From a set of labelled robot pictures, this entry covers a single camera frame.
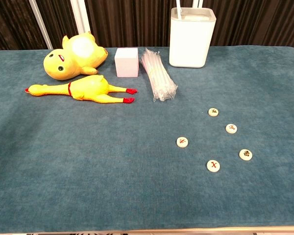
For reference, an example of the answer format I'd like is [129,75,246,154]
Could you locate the white square trash bin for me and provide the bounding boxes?
[169,6,217,69]

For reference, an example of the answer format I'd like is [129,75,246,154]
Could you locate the bundle of wrapped straws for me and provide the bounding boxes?
[140,47,178,102]

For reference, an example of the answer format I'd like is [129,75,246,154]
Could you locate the pale pink cube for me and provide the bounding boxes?
[114,47,140,78]

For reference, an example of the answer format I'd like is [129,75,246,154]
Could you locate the yellow rubber chicken toy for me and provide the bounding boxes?
[24,74,139,104]

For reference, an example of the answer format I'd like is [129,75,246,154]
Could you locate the yellow plush duck toy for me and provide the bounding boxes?
[43,31,109,81]

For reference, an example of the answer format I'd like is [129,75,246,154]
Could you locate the teal tablecloth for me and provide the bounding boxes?
[0,46,294,233]

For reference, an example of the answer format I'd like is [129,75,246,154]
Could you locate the dark brown pleated curtain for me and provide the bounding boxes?
[0,0,294,51]

